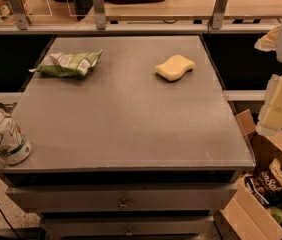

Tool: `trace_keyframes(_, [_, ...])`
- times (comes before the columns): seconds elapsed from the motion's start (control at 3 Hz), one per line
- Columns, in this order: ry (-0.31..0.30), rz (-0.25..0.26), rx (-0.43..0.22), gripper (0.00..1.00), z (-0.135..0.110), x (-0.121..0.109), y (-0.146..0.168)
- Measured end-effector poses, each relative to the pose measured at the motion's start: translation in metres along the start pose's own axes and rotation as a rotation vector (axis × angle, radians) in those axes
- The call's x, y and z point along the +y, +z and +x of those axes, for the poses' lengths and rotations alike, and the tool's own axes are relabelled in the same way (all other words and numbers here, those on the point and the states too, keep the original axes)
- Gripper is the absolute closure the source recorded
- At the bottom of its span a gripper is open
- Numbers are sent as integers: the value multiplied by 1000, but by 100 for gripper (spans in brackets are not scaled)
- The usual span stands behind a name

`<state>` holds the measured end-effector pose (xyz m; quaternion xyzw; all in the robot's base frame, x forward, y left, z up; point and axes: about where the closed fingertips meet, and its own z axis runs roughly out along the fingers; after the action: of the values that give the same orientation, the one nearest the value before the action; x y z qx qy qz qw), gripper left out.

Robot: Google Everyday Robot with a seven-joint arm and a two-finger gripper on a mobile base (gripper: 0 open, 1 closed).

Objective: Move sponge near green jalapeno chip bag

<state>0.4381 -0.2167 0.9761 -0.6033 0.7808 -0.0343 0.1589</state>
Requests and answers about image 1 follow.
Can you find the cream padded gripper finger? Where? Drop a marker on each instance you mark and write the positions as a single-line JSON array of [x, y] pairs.
[[268, 42], [270, 115]]

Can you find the yellow sponge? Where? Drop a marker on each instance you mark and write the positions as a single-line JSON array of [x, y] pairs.
[[175, 67]]

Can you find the dark sea salt snack bag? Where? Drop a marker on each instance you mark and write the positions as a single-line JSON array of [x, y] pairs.
[[265, 188]]

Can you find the green snack bag in box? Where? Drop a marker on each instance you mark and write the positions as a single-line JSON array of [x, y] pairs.
[[276, 213]]

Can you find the green jalapeno chip bag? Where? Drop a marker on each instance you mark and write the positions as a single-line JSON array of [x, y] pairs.
[[62, 64]]

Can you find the cardboard box of snacks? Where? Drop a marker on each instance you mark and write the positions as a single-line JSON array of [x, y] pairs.
[[255, 211]]

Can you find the lower grey drawer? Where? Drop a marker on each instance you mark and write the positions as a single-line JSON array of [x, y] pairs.
[[127, 226]]

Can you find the white green soda can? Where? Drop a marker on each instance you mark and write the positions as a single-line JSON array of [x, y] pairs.
[[14, 145]]

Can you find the right metal bracket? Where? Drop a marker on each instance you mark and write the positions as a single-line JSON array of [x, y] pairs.
[[217, 18]]

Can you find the metal bracket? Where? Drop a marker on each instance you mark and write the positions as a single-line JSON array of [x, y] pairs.
[[99, 12], [19, 13], [217, 18]]

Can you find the middle metal bracket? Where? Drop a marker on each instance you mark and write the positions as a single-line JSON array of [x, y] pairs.
[[99, 12]]

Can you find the left metal bracket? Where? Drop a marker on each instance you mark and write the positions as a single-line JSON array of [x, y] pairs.
[[19, 13]]

